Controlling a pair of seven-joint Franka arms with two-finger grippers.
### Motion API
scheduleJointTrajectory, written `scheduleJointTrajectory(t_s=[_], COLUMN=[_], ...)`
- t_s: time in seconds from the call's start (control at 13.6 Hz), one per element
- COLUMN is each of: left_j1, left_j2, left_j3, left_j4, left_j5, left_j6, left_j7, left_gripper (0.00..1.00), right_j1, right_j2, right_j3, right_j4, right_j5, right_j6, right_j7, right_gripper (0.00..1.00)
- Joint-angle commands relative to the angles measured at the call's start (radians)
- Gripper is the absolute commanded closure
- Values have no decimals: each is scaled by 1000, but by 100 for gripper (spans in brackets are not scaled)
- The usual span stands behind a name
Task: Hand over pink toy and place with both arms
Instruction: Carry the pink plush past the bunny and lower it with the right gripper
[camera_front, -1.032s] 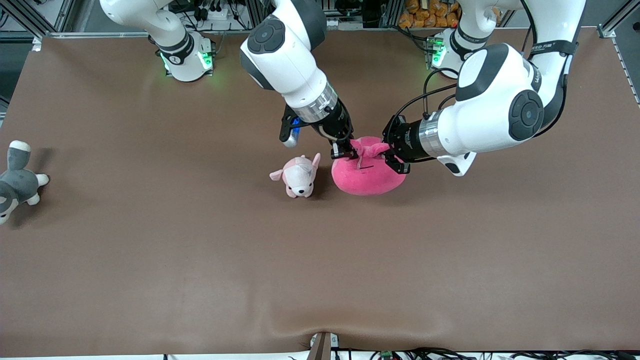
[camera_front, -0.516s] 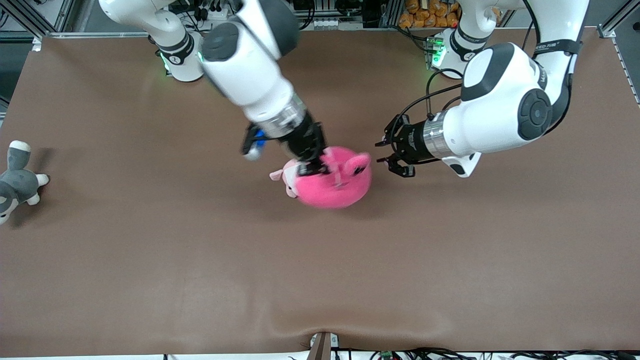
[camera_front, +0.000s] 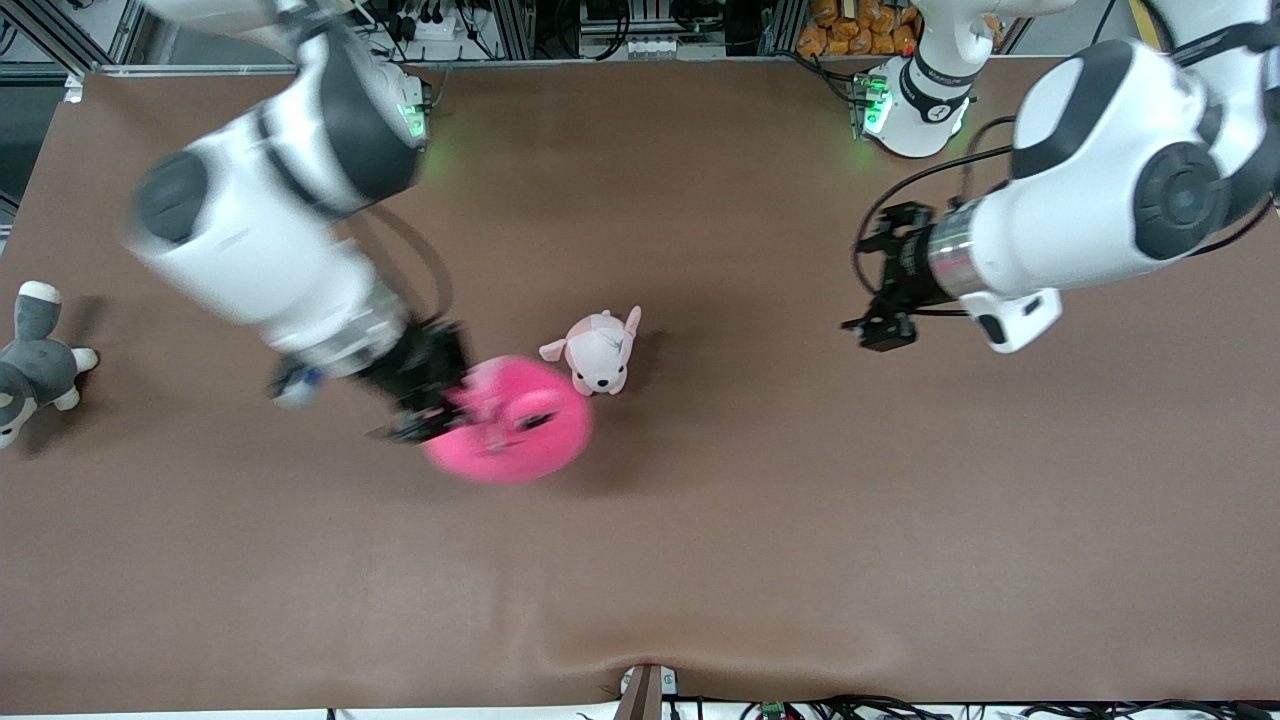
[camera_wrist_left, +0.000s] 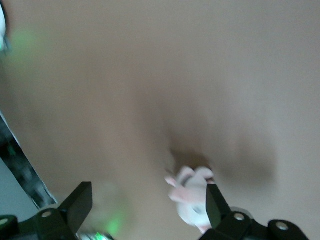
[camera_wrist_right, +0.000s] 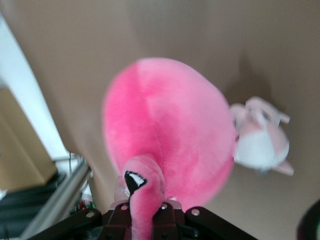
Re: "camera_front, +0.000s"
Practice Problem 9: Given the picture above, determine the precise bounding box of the round hot pink plush toy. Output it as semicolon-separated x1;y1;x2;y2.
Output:
423;355;594;487

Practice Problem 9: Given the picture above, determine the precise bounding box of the pale pink white plush dog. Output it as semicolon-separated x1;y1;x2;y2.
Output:
539;305;643;397

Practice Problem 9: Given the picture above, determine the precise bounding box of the white connector block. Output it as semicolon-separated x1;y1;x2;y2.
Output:
622;34;727;60

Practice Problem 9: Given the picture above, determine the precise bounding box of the brown table mat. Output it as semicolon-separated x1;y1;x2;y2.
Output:
0;55;1280;713

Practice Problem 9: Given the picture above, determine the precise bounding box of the white power strip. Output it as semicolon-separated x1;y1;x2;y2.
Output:
395;10;471;45

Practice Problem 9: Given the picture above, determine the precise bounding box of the grey white plush husky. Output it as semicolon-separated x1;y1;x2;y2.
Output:
0;281;100;450

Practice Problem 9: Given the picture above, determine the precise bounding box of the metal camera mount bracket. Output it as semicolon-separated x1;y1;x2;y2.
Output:
615;663;679;720

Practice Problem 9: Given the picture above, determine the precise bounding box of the black cable bundle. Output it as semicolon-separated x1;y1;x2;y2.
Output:
740;694;1280;720

